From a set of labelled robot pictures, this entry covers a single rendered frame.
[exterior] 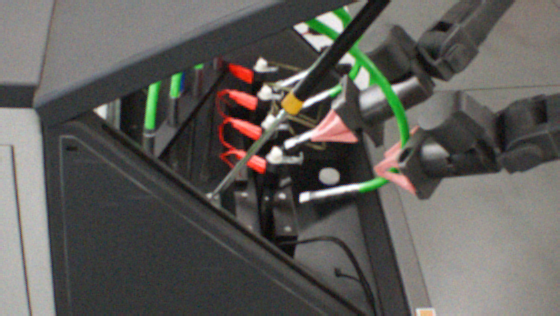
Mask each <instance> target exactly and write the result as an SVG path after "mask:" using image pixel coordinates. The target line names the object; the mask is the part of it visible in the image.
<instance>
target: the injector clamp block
mask: <svg viewBox="0 0 560 316"><path fill-rule="evenodd" d="M231 106H232V107H237V108H238V107H239V108H240V116H241V121H243V122H245V121H247V118H246V110H245V106H243V105H231ZM221 135H222V139H223V141H224V142H225V143H226V144H228V145H229V146H230V137H229V127H228V122H226V123H224V124H223V126H222V132H221ZM243 140H244V148H245V153H247V152H248V151H249V150H250V149H251V148H250V141H249V136H248V135H246V134H244V133H243ZM282 144H283V141H282V136H281V131H280V130H278V133H277V139H276V145H275V147H278V146H280V145H282ZM229 151H231V148H229V147H227V146H226V145H224V144H223V142H222V152H223V154H225V153H228V152H229ZM224 158H225V159H226V160H227V161H228V162H229V163H230V164H231V165H232V155H231V154H227V155H226V156H224ZM223 162H224V172H225V178H226V177H227V175H228V174H229V173H230V172H231V171H232V170H233V168H232V167H231V166H230V165H229V164H228V163H227V162H225V161H224V160H223ZM232 166H233V165H232ZM247 172H248V185H247V186H235V183H234V180H233V181H232V182H231V183H230V185H229V186H228V187H227V188H226V189H225V190H224V192H223V197H222V208H223V209H225V210H226V211H227V212H229V213H230V214H231V215H233V216H234V217H235V218H237V219H238V220H239V221H241V222H242V223H244V224H245V225H246V226H249V227H250V228H252V229H253V230H254V231H256V232H257V233H258V234H260V235H261V236H262V230H261V224H260V216H259V209H258V201H257V193H256V184H255V178H254V171H253V168H251V167H249V166H247ZM288 176H289V175H288V170H287V164H285V165H283V169H282V174H281V179H284V178H286V177H288ZM298 238H299V231H298V226H297V221H296V215H295V209H294V203H293V198H292V192H291V186H287V187H286V188H285V189H283V190H281V191H279V192H278V191H277V193H276V194H275V199H274V204H273V206H272V211H271V217H270V222H269V228H268V232H267V238H266V240H267V241H268V242H270V243H271V244H272V245H274V246H275V245H276V244H277V243H282V242H291V241H298ZM275 247H276V248H278V249H279V250H280V251H282V252H283V253H284V254H286V255H287V256H289V257H290V258H291V259H293V260H294V256H295V251H296V247H297V244H294V245H288V246H283V245H282V246H275Z"/></svg>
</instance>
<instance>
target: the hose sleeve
mask: <svg viewBox="0 0 560 316"><path fill-rule="evenodd" d="M359 184H360V183H359V182H358V183H351V184H346V185H343V186H338V187H333V188H328V189H323V190H318V191H315V192H311V194H310V200H311V202H312V203H313V204H318V203H323V202H327V201H332V200H337V199H342V198H347V197H348V198H349V197H354V196H357V195H361V194H362V193H360V191H359Z"/></svg>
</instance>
